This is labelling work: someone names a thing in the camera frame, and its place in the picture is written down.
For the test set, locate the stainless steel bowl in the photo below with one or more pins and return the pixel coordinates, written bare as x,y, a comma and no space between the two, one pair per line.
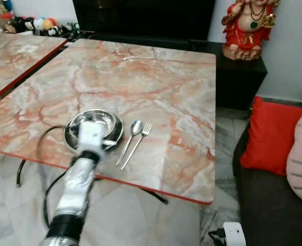
102,119

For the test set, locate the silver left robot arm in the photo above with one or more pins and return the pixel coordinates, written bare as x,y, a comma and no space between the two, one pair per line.
77,189

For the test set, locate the red cushion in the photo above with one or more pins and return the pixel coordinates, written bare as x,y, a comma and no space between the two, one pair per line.
271,136

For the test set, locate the dark brown sofa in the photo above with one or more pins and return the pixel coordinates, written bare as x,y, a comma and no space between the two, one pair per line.
268,210

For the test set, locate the red laughing Buddha statue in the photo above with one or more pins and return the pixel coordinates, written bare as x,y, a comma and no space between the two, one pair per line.
249,31

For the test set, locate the white power adapter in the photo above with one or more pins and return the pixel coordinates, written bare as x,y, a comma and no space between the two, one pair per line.
234,234

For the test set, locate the stainless steel fork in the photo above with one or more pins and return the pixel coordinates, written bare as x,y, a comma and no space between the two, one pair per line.
141,139

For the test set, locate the black table leg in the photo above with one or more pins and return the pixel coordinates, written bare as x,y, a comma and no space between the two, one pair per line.
156,197

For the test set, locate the stainless steel spoon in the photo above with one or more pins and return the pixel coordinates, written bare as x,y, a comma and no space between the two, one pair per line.
136,127

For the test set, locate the black television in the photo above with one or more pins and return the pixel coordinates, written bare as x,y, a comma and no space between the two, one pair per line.
143,18

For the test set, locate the black and white plush toy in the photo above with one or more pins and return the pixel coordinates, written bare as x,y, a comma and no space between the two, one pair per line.
65,28

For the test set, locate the yellow and orange plush toy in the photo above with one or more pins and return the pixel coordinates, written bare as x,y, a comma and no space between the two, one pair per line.
49,24

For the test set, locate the white and blue plush toy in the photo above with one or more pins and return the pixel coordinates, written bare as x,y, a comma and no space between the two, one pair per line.
38,23

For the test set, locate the colourful toy figure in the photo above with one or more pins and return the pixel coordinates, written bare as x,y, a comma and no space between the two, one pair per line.
6,10

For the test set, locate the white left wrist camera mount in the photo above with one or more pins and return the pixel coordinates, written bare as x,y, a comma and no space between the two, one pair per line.
91,136

